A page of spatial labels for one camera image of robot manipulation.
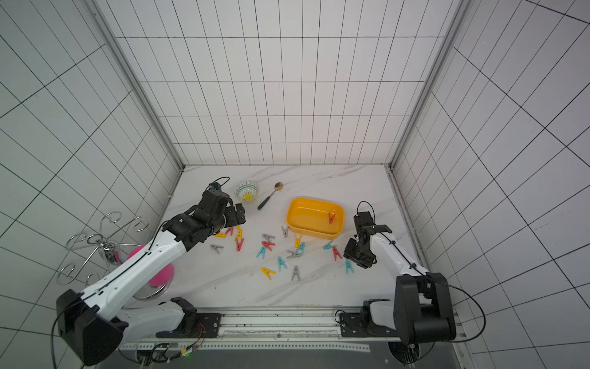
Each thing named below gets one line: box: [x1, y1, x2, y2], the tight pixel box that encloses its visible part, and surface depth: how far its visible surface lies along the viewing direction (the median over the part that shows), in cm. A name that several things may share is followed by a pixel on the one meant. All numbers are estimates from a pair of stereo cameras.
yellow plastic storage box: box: [285, 196, 345, 241], surface depth 101 cm
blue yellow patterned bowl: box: [234, 180, 259, 203], surface depth 109 cm
